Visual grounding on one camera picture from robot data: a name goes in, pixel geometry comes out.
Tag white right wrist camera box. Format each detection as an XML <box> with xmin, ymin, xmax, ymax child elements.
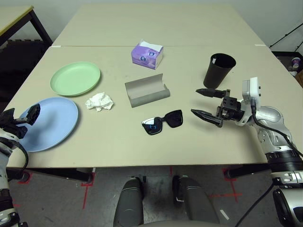
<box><xmin>236</xmin><ymin>77</ymin><xmax>262</xmax><ymax>126</ymax></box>

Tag purple tissue pack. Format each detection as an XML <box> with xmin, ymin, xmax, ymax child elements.
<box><xmin>131</xmin><ymin>39</ymin><xmax>164</xmax><ymax>70</ymax></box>

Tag grey left robot leg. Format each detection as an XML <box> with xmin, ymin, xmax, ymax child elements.
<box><xmin>113</xmin><ymin>176</ymin><xmax>144</xmax><ymax>227</ymax></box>

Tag black tripod stand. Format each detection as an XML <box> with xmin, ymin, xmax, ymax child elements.
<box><xmin>269</xmin><ymin>22</ymin><xmax>303</xmax><ymax>52</ymax></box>

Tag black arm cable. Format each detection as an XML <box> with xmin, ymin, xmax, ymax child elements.
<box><xmin>235</xmin><ymin>99</ymin><xmax>303</xmax><ymax>227</ymax></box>
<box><xmin>7</xmin><ymin>139</ymin><xmax>29</xmax><ymax>183</ymax></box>

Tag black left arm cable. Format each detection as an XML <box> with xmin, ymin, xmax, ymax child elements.
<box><xmin>7</xmin><ymin>139</ymin><xmax>29</xmax><ymax>183</ymax></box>

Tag black foam floor mat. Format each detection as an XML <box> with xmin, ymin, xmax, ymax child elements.
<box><xmin>0</xmin><ymin>39</ymin><xmax>52</xmax><ymax>95</ymax></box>

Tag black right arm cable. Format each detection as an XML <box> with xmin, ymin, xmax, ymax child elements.
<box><xmin>235</xmin><ymin>99</ymin><xmax>303</xmax><ymax>227</ymax></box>

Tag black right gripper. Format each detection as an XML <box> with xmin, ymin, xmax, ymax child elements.
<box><xmin>190</xmin><ymin>88</ymin><xmax>244</xmax><ymax>128</ymax></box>

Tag grey robot leg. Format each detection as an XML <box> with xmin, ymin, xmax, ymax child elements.
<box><xmin>172</xmin><ymin>175</ymin><xmax>221</xmax><ymax>224</ymax></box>
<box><xmin>113</xmin><ymin>176</ymin><xmax>144</xmax><ymax>227</ymax></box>

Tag black sunglasses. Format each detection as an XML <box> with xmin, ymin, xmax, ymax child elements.
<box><xmin>141</xmin><ymin>109</ymin><xmax>184</xmax><ymax>136</ymax></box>

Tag black-framed side table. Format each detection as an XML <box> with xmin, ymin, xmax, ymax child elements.
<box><xmin>0</xmin><ymin>5</ymin><xmax>53</xmax><ymax>48</ymax></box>

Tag grey glasses case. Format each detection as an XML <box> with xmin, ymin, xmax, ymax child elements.
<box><xmin>125</xmin><ymin>73</ymin><xmax>170</xmax><ymax>109</ymax></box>

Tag blue plate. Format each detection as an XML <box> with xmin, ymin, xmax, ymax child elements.
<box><xmin>18</xmin><ymin>97</ymin><xmax>79</xmax><ymax>152</ymax></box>

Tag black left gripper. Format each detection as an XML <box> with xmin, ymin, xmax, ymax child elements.
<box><xmin>0</xmin><ymin>103</ymin><xmax>41</xmax><ymax>139</ymax></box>

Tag black cup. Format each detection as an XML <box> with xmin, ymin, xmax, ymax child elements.
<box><xmin>203</xmin><ymin>53</ymin><xmax>237</xmax><ymax>89</ymax></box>

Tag green plate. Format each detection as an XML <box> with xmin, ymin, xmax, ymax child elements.
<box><xmin>50</xmin><ymin>61</ymin><xmax>102</xmax><ymax>97</ymax></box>

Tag white tissue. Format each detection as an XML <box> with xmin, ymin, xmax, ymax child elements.
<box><xmin>85</xmin><ymin>92</ymin><xmax>114</xmax><ymax>112</ymax></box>

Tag red floor tape cross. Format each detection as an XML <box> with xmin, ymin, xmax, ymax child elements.
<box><xmin>208</xmin><ymin>182</ymin><xmax>243</xmax><ymax>203</ymax></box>
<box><xmin>80</xmin><ymin>174</ymin><xmax>95</xmax><ymax>210</ymax></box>

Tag grey right robot leg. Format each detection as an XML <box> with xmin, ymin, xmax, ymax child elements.
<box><xmin>172</xmin><ymin>175</ymin><xmax>221</xmax><ymax>224</ymax></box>

